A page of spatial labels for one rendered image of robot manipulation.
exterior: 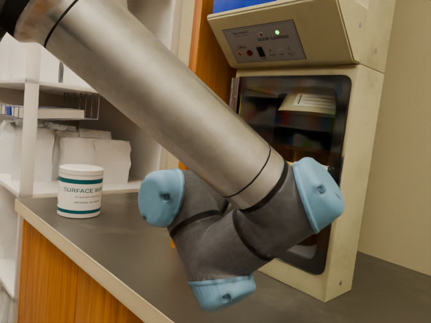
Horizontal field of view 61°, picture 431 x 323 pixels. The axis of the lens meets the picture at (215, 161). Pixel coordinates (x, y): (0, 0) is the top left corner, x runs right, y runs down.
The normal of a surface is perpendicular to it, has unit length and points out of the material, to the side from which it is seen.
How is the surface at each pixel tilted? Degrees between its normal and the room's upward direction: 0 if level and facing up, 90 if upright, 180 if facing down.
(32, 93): 90
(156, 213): 90
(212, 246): 76
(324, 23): 135
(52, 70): 97
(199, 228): 58
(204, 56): 90
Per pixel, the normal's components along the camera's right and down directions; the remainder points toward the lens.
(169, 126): -0.11, 0.57
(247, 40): -0.59, 0.69
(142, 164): -0.73, 0.00
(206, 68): 0.68, 0.15
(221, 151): 0.23, 0.22
